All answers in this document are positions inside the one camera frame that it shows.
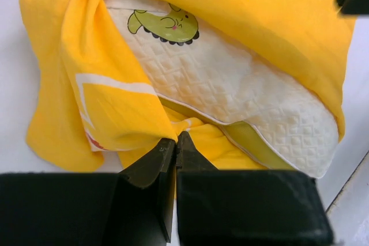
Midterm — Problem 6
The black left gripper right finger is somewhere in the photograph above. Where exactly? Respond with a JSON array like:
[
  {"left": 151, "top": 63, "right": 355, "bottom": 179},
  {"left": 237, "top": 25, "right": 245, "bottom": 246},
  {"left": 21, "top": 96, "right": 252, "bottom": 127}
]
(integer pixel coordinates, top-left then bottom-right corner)
[{"left": 176, "top": 132, "right": 334, "bottom": 245}]

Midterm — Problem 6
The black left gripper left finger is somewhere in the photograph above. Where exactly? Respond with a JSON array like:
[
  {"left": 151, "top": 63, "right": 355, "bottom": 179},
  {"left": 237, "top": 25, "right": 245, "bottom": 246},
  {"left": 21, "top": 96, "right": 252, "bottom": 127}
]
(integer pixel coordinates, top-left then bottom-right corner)
[{"left": 1, "top": 139, "right": 175, "bottom": 245}]

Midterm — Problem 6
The yellow pillowcase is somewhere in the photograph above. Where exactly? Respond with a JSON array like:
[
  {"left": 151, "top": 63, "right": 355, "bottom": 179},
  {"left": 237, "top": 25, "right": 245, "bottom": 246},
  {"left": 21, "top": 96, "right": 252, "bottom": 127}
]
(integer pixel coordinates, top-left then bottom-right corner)
[{"left": 20, "top": 0, "right": 355, "bottom": 172}]

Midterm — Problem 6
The cream quilted pillow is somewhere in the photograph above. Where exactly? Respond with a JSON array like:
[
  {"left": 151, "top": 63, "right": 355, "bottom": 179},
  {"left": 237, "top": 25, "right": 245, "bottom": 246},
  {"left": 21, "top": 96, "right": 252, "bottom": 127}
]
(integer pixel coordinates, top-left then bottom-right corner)
[{"left": 104, "top": 0, "right": 338, "bottom": 178}]

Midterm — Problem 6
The aluminium table frame rail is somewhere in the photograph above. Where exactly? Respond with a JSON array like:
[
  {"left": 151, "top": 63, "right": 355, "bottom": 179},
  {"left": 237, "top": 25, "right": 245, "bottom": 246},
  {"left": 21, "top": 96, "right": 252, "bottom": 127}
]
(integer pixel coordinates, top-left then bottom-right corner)
[{"left": 328, "top": 153, "right": 368, "bottom": 221}]

